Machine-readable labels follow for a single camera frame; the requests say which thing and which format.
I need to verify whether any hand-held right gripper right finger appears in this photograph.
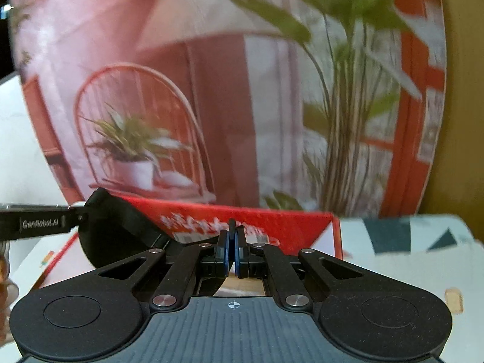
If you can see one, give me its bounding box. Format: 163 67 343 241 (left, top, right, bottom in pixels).
232 230 365 310

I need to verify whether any printed patterned tablecloth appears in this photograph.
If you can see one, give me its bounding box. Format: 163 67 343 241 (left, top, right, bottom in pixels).
8 214 484 363

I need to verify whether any printed room scene backdrop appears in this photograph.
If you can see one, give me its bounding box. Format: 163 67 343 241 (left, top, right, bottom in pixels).
8 0 447 220

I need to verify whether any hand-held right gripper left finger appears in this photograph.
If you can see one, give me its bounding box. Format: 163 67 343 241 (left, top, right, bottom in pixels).
96 231 231 311

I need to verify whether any white marble board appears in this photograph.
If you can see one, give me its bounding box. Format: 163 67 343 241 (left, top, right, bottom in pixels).
0 72 82 243

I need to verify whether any red cardboard box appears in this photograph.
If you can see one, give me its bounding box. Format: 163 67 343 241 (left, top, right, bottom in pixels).
38 193 345 299

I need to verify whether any person's left hand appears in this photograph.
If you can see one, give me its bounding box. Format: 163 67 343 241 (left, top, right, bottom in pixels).
0 244 19 348

